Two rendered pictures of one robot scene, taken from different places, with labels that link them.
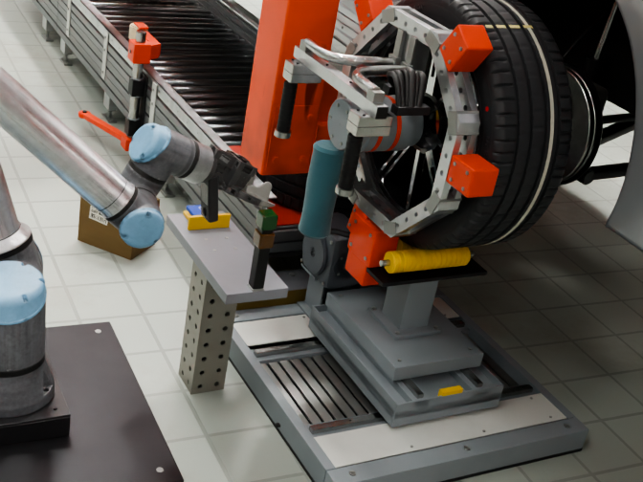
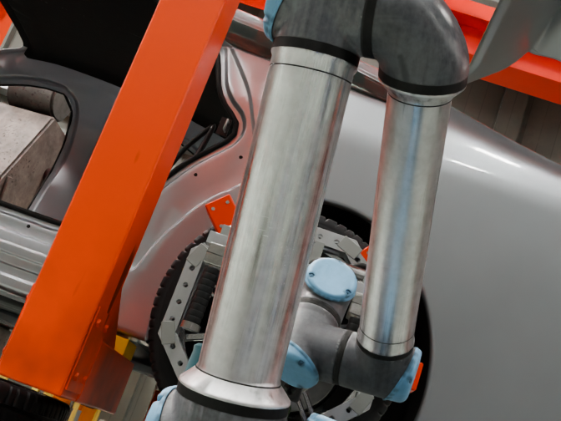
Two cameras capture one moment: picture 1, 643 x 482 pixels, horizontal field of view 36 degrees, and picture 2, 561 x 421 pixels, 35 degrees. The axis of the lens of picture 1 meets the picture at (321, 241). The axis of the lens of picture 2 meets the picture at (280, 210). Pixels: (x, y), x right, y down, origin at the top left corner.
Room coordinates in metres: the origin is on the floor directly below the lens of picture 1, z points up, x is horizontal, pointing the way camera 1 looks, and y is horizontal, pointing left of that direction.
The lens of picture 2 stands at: (1.12, 1.63, 0.54)
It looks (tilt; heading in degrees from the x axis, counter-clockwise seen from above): 15 degrees up; 308
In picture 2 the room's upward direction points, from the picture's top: 20 degrees clockwise
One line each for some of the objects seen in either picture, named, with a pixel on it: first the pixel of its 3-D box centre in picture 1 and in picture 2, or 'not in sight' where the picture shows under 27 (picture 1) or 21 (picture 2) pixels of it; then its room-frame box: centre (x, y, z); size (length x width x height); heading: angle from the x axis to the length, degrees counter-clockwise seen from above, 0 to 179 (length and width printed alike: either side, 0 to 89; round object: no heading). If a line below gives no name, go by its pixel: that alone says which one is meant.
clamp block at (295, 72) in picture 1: (303, 70); (219, 258); (2.43, 0.13, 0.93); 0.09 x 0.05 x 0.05; 123
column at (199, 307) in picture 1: (210, 319); not in sight; (2.32, 0.26, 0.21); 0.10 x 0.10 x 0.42; 33
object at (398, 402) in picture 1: (402, 354); not in sight; (2.46, -0.30, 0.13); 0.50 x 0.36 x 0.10; 33
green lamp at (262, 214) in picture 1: (266, 219); not in sight; (2.13, 0.14, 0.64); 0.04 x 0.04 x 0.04; 33
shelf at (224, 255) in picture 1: (224, 253); not in sight; (2.29, 0.24, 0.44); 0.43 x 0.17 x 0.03; 33
